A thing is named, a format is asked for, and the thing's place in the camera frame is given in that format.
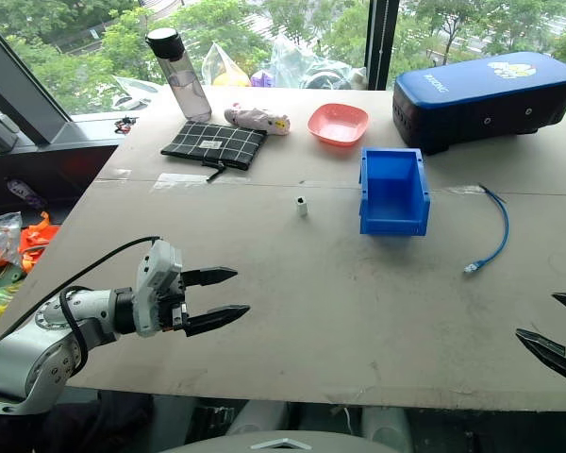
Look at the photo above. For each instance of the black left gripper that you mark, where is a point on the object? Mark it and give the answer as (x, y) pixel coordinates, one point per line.
(173, 309)

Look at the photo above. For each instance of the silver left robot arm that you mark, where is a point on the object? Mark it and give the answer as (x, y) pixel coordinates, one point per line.
(28, 349)

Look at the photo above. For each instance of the small white cylinder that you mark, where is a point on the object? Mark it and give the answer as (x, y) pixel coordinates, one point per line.
(302, 206)

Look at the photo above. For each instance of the black grid pattern pouch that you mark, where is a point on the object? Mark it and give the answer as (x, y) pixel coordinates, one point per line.
(214, 144)

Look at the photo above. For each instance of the silver robot torso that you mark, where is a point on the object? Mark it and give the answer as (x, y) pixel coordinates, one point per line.
(273, 441)

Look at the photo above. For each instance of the small black red clips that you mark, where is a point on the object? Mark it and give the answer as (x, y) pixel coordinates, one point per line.
(125, 123)

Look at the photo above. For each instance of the blue plastic storage bin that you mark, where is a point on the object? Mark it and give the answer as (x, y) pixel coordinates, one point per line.
(394, 193)

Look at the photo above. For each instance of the bag of orange toys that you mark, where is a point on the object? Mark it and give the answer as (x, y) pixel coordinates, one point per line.
(9, 245)

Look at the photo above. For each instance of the pink plastic bowl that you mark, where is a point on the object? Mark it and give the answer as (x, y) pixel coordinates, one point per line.
(338, 123)

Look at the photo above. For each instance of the purple toy piece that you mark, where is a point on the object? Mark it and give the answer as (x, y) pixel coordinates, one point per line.
(24, 192)

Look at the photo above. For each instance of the blue and black padded case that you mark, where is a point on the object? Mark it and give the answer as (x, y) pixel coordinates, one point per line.
(481, 101)

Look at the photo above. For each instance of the clear water bottle black lid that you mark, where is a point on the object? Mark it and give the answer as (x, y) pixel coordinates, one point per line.
(181, 75)

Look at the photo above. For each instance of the clear bag with yellow items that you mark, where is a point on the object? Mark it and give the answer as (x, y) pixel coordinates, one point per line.
(224, 68)

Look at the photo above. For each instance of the clear plastic bag dark items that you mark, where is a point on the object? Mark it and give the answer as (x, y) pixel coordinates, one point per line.
(306, 66)

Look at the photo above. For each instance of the grey slanted window beam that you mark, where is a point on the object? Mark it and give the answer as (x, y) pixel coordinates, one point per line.
(23, 89)

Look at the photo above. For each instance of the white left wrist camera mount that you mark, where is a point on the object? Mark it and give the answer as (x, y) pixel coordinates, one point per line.
(156, 283)

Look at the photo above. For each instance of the black window frame post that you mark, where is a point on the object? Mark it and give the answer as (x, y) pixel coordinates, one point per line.
(381, 42)

